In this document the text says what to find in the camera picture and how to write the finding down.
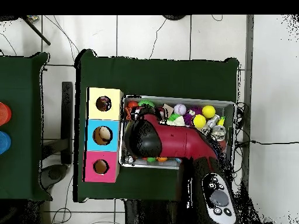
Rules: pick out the purple spiky monster toy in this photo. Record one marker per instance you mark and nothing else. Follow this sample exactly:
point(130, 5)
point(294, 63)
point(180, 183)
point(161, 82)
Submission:
point(188, 116)

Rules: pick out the green cloth on side table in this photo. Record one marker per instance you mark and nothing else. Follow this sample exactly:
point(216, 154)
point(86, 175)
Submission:
point(21, 93)

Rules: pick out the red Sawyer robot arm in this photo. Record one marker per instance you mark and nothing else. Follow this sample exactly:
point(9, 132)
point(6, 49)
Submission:
point(177, 142)

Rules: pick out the green spiky rubber ball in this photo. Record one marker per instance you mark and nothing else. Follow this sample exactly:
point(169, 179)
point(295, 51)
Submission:
point(146, 102)

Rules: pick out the yellow tennis ball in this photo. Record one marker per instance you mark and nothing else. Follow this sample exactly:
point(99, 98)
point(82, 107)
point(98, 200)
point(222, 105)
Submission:
point(199, 121)

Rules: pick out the white baseball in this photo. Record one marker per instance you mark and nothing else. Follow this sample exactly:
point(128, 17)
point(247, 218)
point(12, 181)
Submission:
point(179, 109)

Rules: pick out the orange cup stack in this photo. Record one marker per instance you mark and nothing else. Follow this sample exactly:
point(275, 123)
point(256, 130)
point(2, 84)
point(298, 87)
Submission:
point(4, 114)

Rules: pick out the black round base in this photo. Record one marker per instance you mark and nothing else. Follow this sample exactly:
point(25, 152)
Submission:
point(174, 17)

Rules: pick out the tiger plush toy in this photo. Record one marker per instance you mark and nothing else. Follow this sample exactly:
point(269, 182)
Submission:
point(128, 112)

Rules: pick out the blue cup stack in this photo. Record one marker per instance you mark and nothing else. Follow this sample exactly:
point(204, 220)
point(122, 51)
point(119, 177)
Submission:
point(4, 142)

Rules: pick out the black rod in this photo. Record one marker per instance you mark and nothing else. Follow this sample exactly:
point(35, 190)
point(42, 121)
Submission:
point(37, 31)

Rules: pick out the crushed silver drink can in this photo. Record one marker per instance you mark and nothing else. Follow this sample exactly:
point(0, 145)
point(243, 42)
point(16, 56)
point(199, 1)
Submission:
point(218, 133)

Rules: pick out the wooden box with three holes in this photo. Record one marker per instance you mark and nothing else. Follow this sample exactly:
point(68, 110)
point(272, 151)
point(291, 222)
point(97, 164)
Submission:
point(102, 114)

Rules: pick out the plain yellow ball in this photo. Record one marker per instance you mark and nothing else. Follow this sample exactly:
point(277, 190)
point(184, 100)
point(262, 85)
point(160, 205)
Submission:
point(208, 111)

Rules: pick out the cream waffle cloth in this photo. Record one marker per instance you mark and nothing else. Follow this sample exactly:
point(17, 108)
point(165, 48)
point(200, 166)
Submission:
point(177, 121)

